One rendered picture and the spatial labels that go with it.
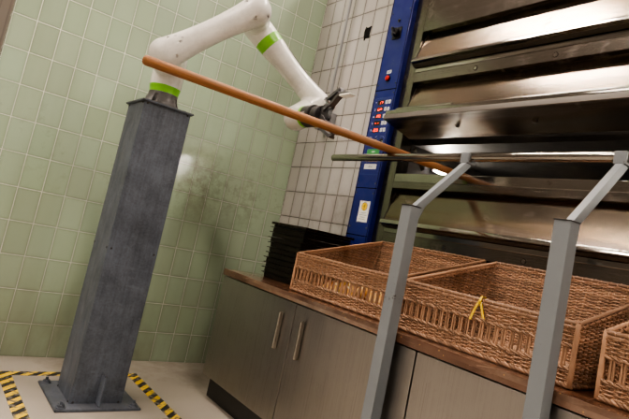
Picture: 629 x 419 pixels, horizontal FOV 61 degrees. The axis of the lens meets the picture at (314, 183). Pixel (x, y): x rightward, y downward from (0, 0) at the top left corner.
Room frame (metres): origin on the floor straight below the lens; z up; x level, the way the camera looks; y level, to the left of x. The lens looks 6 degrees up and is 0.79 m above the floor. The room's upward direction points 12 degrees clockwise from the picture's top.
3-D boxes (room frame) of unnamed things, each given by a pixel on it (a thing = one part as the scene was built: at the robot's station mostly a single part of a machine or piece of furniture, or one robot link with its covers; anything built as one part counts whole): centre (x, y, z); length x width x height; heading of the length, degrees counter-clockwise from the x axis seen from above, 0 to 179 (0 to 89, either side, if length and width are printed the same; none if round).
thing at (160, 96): (2.26, 0.74, 1.23); 0.26 x 0.15 x 0.06; 36
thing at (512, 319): (1.59, -0.68, 0.72); 0.56 x 0.49 x 0.28; 37
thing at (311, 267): (2.08, -0.34, 0.72); 0.56 x 0.49 x 0.28; 38
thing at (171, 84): (2.20, 0.70, 1.36); 0.16 x 0.13 x 0.19; 7
